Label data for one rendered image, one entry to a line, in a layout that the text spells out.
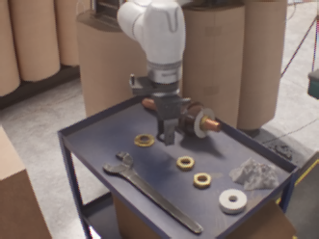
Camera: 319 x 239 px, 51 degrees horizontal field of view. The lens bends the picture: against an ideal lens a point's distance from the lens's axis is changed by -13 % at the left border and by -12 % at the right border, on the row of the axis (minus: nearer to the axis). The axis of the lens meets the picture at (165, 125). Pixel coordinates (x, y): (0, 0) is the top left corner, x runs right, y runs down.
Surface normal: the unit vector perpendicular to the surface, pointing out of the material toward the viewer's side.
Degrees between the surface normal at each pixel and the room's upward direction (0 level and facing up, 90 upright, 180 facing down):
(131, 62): 90
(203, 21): 90
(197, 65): 90
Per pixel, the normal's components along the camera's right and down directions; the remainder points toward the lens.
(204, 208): -0.01, -0.82
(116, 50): -0.26, 0.56
